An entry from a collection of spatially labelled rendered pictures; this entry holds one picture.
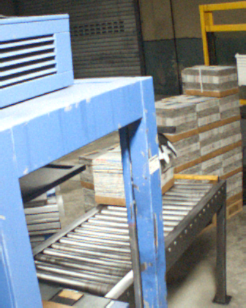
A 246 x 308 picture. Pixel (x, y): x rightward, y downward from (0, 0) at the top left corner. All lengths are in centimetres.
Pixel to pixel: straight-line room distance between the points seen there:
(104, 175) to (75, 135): 152
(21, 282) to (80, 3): 1069
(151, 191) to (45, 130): 50
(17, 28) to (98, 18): 1008
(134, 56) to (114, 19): 97
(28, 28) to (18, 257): 56
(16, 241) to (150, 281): 69
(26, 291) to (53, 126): 33
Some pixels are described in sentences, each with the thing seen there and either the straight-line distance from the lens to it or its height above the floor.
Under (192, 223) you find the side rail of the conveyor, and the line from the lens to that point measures 234.
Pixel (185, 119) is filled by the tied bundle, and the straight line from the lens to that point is 372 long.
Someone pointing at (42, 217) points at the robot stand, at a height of 70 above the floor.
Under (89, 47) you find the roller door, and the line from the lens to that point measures 1138.
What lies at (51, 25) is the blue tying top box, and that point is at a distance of 129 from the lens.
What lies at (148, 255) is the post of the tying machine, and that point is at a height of 105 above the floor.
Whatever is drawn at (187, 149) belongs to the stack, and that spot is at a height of 74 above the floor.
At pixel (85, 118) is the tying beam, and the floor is 151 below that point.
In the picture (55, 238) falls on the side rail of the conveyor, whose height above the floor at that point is 80.
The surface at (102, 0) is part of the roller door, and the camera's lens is 1116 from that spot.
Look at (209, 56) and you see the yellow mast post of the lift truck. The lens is 473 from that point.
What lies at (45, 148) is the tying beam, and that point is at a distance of 96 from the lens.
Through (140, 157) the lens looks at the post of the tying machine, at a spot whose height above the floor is 134.
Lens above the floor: 170
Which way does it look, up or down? 13 degrees down
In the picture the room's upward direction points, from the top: 6 degrees counter-clockwise
